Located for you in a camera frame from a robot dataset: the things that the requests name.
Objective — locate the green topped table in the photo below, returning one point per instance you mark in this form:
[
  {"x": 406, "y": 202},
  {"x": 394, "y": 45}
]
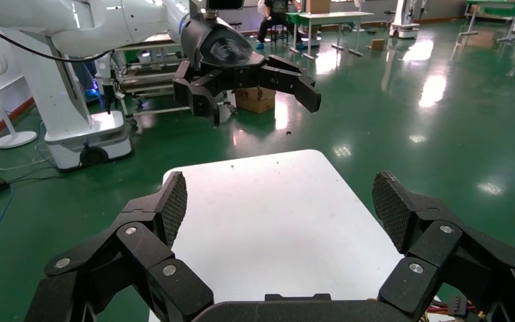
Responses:
[
  {"x": 328, "y": 17},
  {"x": 502, "y": 6}
]

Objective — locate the white standing fan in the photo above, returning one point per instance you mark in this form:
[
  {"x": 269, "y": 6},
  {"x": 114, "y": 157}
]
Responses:
[{"x": 15, "y": 139}]

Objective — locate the small cardboard box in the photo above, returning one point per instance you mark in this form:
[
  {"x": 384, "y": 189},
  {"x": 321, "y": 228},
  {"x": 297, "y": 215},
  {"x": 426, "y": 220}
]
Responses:
[{"x": 377, "y": 44}]

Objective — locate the person in blue trousers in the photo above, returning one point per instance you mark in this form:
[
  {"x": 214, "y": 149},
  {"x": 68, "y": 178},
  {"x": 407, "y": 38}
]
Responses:
[{"x": 84, "y": 75}]

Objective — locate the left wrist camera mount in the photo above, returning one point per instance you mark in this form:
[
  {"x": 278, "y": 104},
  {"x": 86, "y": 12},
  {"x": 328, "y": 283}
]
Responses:
[{"x": 224, "y": 4}]

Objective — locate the seated person in black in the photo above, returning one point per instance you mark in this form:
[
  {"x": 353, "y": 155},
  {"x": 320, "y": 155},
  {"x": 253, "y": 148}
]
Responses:
[{"x": 277, "y": 17}]

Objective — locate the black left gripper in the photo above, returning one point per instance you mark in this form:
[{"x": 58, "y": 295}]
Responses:
[{"x": 217, "y": 44}]

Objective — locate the white robot torso and base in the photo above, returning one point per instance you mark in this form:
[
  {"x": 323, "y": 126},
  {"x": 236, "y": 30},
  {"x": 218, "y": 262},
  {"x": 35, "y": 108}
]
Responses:
[{"x": 62, "y": 102}]

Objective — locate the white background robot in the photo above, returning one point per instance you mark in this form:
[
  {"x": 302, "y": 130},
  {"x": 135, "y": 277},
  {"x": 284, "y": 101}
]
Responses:
[{"x": 404, "y": 26}]

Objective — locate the metal wheeled trolley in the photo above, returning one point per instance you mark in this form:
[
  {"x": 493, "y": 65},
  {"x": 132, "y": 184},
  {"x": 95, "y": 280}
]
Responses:
[{"x": 151, "y": 84}]

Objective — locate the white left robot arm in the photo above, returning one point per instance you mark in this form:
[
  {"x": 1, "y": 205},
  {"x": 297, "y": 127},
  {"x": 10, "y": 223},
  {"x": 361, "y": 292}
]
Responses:
[{"x": 84, "y": 26}]

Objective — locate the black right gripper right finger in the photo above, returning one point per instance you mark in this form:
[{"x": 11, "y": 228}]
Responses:
[{"x": 435, "y": 242}]

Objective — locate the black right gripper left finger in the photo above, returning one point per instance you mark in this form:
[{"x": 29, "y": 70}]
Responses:
[{"x": 142, "y": 249}]

